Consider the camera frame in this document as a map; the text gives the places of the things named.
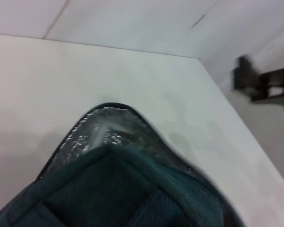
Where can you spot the teal fabric lunch bag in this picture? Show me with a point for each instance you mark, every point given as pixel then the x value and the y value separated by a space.
pixel 120 177

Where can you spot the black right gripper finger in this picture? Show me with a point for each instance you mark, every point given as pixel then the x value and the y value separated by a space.
pixel 247 75

